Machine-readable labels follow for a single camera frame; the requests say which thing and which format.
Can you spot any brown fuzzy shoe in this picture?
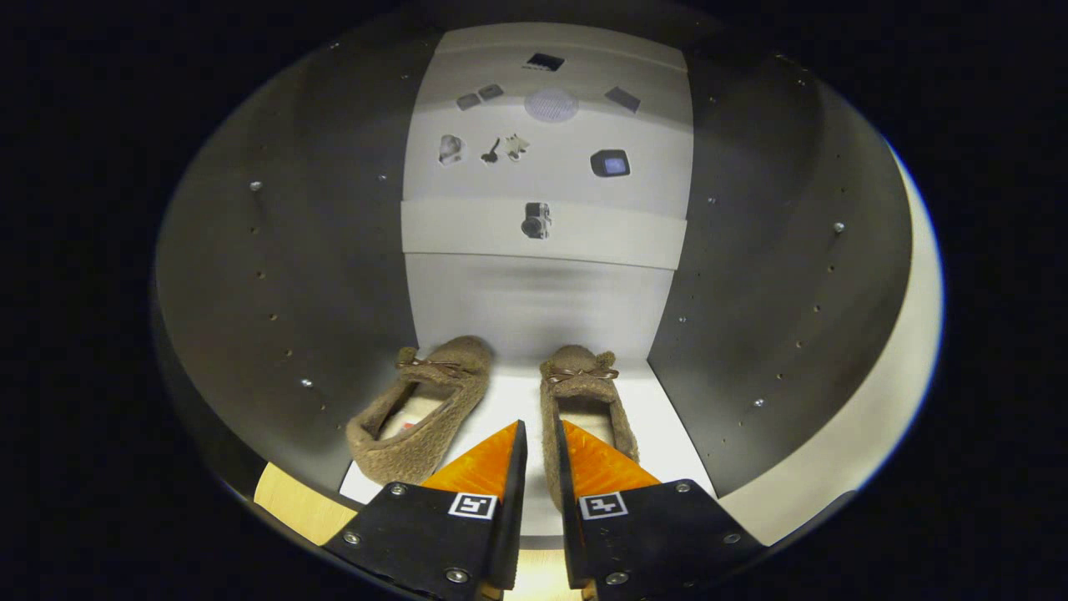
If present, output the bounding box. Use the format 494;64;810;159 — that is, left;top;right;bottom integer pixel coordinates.
539;345;642;512
345;336;495;487

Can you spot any dark grey shoe cabinet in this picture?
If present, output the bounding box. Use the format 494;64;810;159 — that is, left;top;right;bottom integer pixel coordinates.
153;13;914;535

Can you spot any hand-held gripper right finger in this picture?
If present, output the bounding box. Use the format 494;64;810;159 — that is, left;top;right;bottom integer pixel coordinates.
554;419;770;598

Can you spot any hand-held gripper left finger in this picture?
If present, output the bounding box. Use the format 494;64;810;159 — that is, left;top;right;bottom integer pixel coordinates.
321;419;529;601

